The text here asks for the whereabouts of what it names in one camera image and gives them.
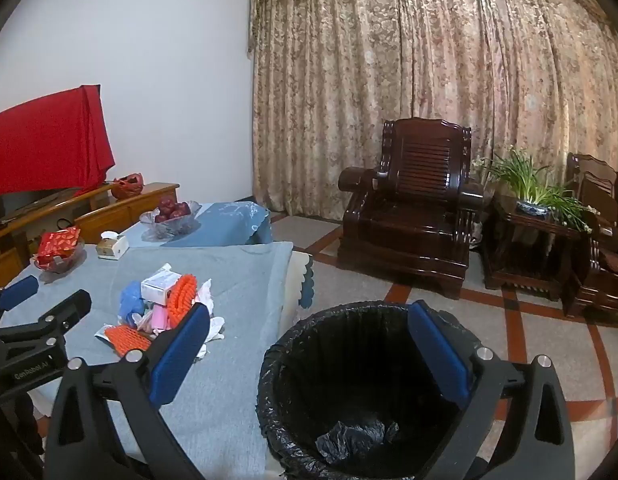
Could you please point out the white plastic wrap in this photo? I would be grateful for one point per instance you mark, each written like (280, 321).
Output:
(213, 327)

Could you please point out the glass fruit bowl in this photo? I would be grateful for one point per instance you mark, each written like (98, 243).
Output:
(164, 231)

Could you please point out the grey-blue tablecloth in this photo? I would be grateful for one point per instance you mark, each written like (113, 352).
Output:
(229, 285)

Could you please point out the light wooden cabinet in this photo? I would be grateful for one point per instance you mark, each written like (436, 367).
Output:
(119, 210)

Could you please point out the pale wrapper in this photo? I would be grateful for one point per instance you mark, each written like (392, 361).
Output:
(146, 320)

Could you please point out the black television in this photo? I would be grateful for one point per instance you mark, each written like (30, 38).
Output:
(19, 202)

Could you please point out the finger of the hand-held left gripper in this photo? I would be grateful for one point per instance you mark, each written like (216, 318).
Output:
(19, 292)
(64, 312)

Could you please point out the dark wooden armchair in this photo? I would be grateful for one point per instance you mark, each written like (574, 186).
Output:
(599, 280)
(414, 220)

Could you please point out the blue plastic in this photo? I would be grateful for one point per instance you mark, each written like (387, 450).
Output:
(131, 300)

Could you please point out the red cloth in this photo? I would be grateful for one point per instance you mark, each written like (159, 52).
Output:
(44, 140)

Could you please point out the potted green plant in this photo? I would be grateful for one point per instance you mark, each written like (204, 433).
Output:
(531, 205)

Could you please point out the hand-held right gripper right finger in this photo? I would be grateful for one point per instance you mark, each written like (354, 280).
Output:
(439, 355)

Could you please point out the trash bin with black bag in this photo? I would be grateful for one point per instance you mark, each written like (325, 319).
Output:
(349, 370)

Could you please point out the white napkin box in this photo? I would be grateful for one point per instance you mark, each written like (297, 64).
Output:
(114, 247)

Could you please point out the blue plastic bag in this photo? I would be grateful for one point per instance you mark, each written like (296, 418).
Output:
(229, 222)

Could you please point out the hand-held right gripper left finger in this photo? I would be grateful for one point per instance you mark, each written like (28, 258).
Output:
(181, 355)

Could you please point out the orange foam net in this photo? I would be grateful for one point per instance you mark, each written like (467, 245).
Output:
(181, 295)
(129, 337)

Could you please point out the cream scalloped tablecloth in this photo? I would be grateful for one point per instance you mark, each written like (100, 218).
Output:
(296, 280)

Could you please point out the red basket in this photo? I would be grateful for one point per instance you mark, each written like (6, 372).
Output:
(127, 187)

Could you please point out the small white carton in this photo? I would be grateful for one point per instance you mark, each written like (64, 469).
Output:
(159, 287)

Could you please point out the glass dish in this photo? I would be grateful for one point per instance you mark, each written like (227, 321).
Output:
(64, 265)

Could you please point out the red apple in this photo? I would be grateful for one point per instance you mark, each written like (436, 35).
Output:
(165, 205)
(182, 209)
(161, 217)

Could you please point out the dark wooden side table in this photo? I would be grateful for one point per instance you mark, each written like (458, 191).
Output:
(529, 250)

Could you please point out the beige floral curtain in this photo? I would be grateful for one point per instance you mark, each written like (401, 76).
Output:
(389, 60)

